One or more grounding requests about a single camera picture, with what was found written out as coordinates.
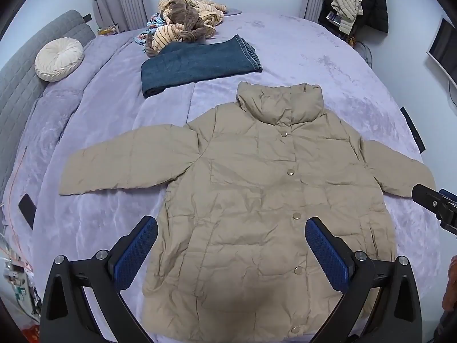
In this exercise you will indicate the yellow bedside items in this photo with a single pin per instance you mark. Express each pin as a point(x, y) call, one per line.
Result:
point(107, 30)

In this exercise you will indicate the round cream pillow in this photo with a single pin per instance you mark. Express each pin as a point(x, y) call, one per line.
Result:
point(59, 59)

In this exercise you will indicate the pile of striped brown clothes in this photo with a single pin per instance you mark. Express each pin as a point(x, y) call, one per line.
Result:
point(210, 12)

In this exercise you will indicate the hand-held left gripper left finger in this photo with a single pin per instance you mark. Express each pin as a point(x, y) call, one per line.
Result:
point(137, 250)

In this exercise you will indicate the grey cloth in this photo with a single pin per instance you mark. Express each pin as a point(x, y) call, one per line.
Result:
point(232, 10)

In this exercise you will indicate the grey quilted headboard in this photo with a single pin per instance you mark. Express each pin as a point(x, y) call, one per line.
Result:
point(21, 93)

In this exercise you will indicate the wall-mounted television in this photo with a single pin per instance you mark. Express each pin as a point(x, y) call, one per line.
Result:
point(444, 50)

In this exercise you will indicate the beige puffer jacket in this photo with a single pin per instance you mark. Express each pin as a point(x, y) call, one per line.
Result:
point(250, 203)

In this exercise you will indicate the orange cloth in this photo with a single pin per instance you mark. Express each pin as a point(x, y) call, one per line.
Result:
point(450, 286)

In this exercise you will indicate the hanging black coat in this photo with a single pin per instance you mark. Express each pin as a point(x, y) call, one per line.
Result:
point(375, 3)

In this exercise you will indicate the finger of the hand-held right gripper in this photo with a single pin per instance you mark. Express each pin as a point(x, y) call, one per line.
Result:
point(426, 194)
point(450, 192)

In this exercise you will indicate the brown plush garment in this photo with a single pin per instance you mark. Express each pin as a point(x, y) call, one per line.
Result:
point(184, 16)

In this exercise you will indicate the hanging beige down jacket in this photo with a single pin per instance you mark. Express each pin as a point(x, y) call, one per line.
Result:
point(346, 10)

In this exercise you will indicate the standing fan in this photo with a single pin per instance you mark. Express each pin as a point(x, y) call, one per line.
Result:
point(365, 53)

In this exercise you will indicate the colourful printed cloth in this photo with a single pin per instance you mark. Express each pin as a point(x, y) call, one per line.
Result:
point(144, 39)

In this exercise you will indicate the folded blue jeans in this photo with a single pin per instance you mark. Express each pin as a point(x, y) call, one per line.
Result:
point(200, 64)

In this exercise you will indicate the black phone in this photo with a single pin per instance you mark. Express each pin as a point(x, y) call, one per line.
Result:
point(27, 210)

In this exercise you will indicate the bedside clutter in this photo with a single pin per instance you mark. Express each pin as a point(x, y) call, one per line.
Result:
point(18, 278)

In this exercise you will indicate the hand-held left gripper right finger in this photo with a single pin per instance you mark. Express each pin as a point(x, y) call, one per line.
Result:
point(326, 253)

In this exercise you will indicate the lavender plush blanket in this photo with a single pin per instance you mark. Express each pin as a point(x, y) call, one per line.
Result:
point(321, 78)

